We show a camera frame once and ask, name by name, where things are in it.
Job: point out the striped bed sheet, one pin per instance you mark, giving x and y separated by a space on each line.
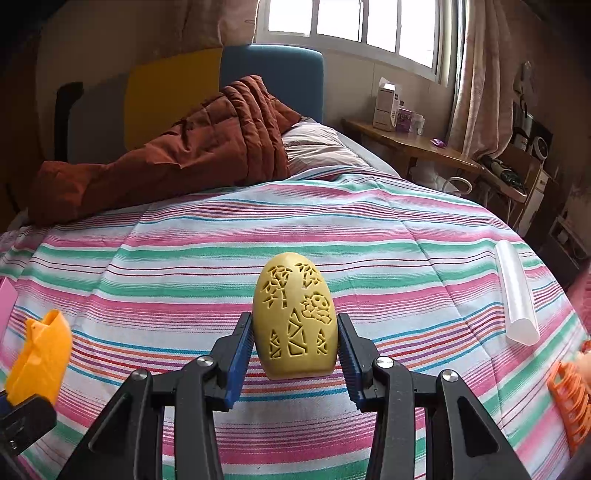
434 280

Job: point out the yellow carved egg toy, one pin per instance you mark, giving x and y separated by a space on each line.
294 321

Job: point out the white stool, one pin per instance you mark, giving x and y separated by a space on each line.
457 186

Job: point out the orange plastic toy piece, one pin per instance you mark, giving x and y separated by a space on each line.
42 362

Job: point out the pink pillow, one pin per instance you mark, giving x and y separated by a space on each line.
310 144

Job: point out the pink patterned curtain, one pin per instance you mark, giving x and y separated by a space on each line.
482 120

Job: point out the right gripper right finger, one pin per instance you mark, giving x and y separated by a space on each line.
357 355

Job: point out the purple box on shelf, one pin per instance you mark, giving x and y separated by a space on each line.
404 120

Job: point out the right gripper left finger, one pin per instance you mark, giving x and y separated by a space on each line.
231 354

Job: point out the white box on shelf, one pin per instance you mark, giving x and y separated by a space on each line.
387 105

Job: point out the grey yellow blue headboard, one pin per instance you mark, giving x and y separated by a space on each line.
98 124

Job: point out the window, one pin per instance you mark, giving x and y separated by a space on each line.
416 36

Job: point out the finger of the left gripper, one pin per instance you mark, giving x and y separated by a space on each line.
24 423

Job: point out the rust brown quilted blanket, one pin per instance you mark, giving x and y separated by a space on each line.
234 139

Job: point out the white plastic tube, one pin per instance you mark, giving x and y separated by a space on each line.
521 323

